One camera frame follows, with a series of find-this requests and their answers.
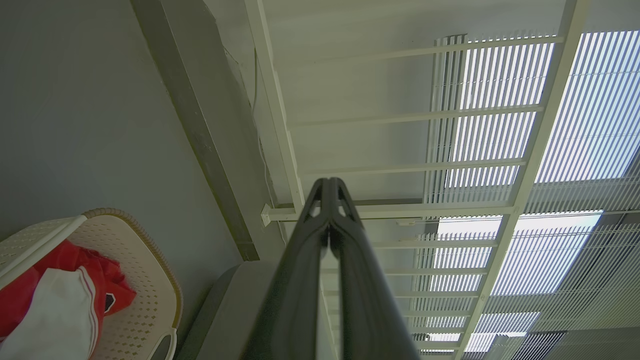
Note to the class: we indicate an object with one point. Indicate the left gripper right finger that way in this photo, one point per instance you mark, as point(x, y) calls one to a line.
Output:
point(365, 295)

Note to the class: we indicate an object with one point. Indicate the white garment with red stripes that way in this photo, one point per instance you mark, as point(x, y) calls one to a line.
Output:
point(55, 315)

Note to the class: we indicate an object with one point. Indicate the red sports jersey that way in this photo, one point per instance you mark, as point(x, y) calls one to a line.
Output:
point(107, 280)

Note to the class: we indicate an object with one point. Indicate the raised concrete step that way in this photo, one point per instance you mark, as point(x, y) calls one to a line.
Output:
point(200, 135)

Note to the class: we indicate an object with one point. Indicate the white metal railing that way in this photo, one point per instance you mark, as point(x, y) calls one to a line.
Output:
point(530, 165)

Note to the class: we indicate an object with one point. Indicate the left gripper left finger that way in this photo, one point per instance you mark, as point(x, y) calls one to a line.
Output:
point(295, 280)

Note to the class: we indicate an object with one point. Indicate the white window blinds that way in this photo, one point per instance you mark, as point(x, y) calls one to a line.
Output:
point(590, 110)

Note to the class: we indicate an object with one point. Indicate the cream perforated laundry basket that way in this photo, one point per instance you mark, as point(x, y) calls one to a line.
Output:
point(142, 280)

